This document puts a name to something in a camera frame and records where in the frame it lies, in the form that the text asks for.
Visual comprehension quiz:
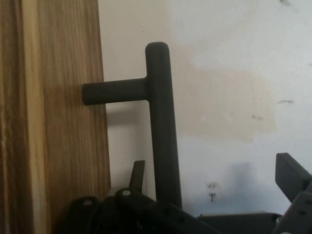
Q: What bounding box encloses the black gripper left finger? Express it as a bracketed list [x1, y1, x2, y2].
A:
[52, 160, 211, 234]

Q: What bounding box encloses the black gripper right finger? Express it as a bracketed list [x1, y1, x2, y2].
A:
[275, 152, 312, 234]

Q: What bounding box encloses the brown wooden cabinet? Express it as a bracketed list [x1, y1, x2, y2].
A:
[0, 0, 34, 234]

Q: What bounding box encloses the wooden drawer front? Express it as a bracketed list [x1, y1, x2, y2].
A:
[23, 0, 112, 234]

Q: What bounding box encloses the black drawer handle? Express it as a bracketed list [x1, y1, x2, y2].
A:
[82, 41, 183, 210]

